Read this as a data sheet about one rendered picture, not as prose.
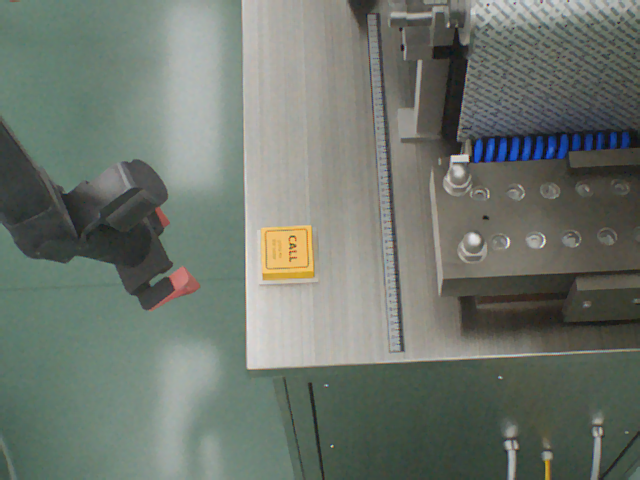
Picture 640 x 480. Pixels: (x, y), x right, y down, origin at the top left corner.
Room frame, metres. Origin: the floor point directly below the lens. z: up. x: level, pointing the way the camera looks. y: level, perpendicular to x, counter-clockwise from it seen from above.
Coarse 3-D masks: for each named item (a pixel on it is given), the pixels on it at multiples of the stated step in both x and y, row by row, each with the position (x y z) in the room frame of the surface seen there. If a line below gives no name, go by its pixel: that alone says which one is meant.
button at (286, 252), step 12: (264, 228) 0.68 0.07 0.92; (276, 228) 0.68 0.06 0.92; (288, 228) 0.68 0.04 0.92; (300, 228) 0.67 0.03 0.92; (264, 240) 0.66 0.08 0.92; (276, 240) 0.66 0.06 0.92; (288, 240) 0.66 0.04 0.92; (300, 240) 0.66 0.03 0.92; (312, 240) 0.66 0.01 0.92; (264, 252) 0.64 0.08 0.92; (276, 252) 0.64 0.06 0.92; (288, 252) 0.64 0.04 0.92; (300, 252) 0.64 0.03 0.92; (312, 252) 0.64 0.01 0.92; (264, 264) 0.63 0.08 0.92; (276, 264) 0.62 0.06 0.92; (288, 264) 0.62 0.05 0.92; (300, 264) 0.62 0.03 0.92; (312, 264) 0.62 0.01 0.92; (264, 276) 0.61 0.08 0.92; (276, 276) 0.61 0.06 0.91; (288, 276) 0.61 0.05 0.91; (300, 276) 0.61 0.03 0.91; (312, 276) 0.61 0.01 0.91
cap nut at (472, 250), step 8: (472, 232) 0.58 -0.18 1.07; (464, 240) 0.57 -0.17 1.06; (472, 240) 0.57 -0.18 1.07; (480, 240) 0.57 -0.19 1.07; (464, 248) 0.57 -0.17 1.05; (472, 248) 0.56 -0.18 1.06; (480, 248) 0.56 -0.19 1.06; (464, 256) 0.56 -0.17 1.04; (472, 256) 0.56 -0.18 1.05; (480, 256) 0.56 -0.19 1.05; (472, 264) 0.55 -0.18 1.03
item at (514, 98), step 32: (480, 64) 0.73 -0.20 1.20; (512, 64) 0.73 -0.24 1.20; (544, 64) 0.73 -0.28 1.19; (576, 64) 0.73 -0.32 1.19; (608, 64) 0.73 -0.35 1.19; (480, 96) 0.73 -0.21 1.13; (512, 96) 0.73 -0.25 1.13; (544, 96) 0.73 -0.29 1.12; (576, 96) 0.73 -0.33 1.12; (608, 96) 0.73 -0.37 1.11; (480, 128) 0.73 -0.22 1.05; (512, 128) 0.73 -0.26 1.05; (544, 128) 0.73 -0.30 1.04; (576, 128) 0.73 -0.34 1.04; (608, 128) 0.73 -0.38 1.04
